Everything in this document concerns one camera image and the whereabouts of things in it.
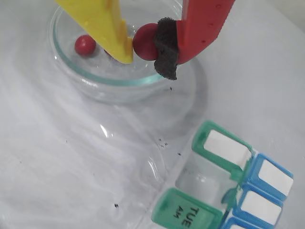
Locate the red gripper right finger foam pad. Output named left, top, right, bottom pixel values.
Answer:
left=153, top=0, right=235, bottom=81

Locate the small clear glass bowl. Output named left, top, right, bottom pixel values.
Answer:
left=49, top=0, right=200, bottom=104

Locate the weekly pill organizer box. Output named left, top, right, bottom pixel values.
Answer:
left=151, top=120, right=294, bottom=229

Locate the white plastic table cover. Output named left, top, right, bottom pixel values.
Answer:
left=0, top=0, right=305, bottom=229

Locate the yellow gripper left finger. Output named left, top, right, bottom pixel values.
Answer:
left=54, top=0, right=133, bottom=64

